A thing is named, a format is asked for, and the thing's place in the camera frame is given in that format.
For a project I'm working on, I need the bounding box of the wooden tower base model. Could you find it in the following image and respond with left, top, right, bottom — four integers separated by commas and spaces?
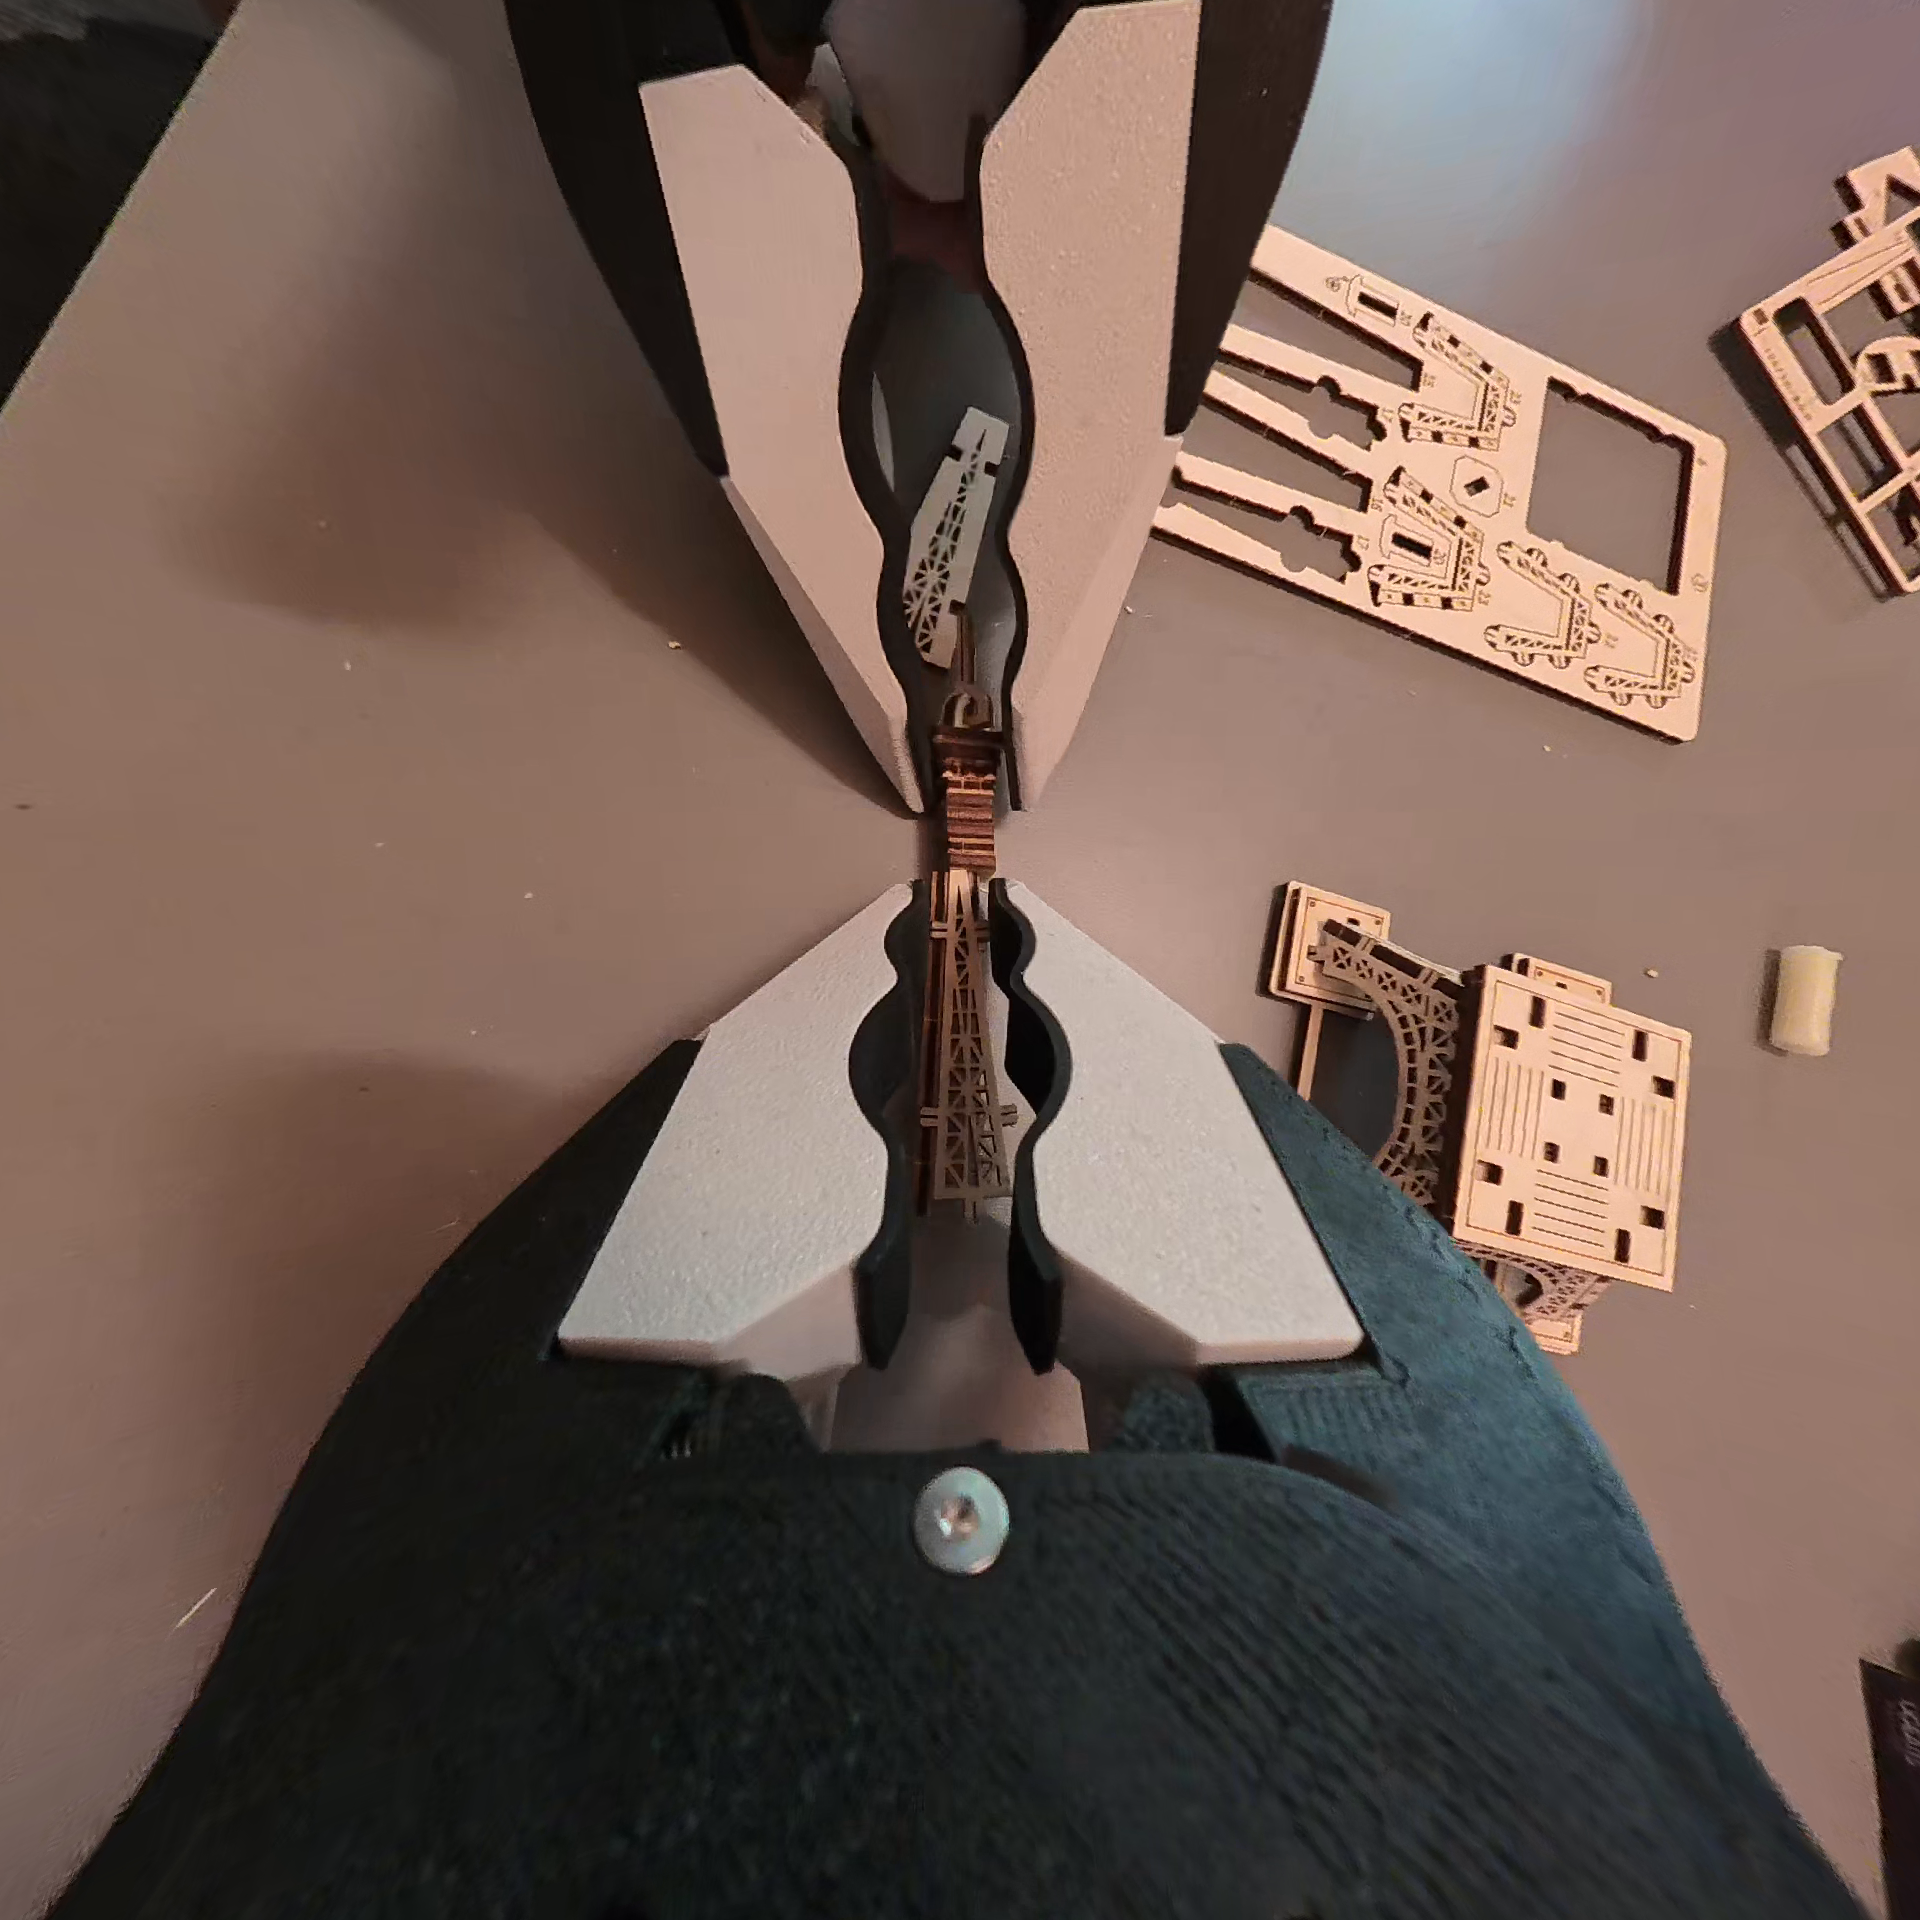
1271, 882, 1694, 1355

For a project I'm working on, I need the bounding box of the black printed card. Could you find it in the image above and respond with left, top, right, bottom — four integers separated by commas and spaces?
1862, 1650, 1920, 1920

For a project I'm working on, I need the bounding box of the wooden tower spire model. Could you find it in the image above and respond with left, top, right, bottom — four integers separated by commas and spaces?
913, 608, 1024, 1225

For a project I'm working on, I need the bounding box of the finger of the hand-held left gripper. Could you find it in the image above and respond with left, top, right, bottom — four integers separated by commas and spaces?
979, 0, 1204, 816
639, 64, 923, 823

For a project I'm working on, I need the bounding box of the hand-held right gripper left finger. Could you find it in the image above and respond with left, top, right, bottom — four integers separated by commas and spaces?
555, 882, 922, 1450

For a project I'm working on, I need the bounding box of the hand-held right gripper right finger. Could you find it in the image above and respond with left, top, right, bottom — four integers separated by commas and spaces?
991, 882, 1370, 1444

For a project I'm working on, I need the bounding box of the large wooden puzzle sheet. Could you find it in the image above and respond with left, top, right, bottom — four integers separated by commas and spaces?
1153, 225, 1730, 745

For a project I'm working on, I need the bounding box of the small wooden puzzle frame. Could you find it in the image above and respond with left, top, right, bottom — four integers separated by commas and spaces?
1739, 142, 1920, 599

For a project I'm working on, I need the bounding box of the small pale wax block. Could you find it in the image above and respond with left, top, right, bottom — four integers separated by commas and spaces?
1767, 945, 1844, 1058

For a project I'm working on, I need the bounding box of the wooden lattice piece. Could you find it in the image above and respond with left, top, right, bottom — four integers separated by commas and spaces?
897, 408, 1010, 671

